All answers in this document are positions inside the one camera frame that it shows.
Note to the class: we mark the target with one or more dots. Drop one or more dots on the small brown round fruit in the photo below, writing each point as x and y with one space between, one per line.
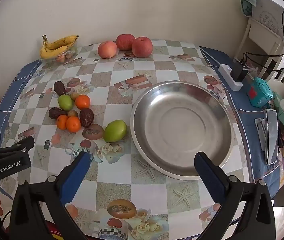
74 95
72 113

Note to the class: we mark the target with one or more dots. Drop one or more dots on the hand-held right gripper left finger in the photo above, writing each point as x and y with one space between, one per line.
74 175

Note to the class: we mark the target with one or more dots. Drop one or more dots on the teal box device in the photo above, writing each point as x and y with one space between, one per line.
259 92

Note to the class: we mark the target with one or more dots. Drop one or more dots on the grey printed folder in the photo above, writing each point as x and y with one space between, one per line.
267 12

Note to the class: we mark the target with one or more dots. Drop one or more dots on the round steel basin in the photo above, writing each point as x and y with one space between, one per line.
182 125

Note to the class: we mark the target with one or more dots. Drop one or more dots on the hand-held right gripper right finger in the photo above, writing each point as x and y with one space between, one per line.
209 177

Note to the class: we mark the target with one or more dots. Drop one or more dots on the red-orange fruit in tray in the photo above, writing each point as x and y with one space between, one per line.
60 58

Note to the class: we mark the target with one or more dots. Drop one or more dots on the red apple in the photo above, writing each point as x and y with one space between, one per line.
125 41
142 46

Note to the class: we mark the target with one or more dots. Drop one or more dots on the dark dried date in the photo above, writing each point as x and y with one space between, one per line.
59 88
86 117
54 113

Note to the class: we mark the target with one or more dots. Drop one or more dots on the small green jujube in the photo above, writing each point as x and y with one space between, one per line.
65 102

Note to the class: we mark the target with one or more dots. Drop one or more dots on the white power strip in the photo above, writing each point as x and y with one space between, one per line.
225 73

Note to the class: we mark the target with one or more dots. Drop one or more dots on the yellow banana bunch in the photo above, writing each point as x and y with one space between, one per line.
54 52

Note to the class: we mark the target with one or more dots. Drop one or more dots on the black charger plug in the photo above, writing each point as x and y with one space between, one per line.
238 71

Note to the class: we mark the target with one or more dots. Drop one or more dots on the small orange mandarin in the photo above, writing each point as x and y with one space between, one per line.
82 101
73 124
62 122

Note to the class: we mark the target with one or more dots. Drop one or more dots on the smartphone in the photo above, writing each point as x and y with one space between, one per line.
272 137

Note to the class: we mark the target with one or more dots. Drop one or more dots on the clear plastic fruit tray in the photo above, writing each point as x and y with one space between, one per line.
70 52

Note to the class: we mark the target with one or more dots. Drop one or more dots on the white clip tool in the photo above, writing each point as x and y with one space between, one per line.
260 132

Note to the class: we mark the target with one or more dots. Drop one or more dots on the checkered printed tablecloth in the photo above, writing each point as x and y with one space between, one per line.
157 75

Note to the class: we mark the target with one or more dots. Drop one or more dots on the pale pink apple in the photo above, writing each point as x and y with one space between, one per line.
107 50

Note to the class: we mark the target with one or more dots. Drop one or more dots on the large green jujube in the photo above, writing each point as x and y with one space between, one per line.
115 130

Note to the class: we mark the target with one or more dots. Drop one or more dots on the teal cloth bag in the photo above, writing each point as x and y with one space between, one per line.
247 3

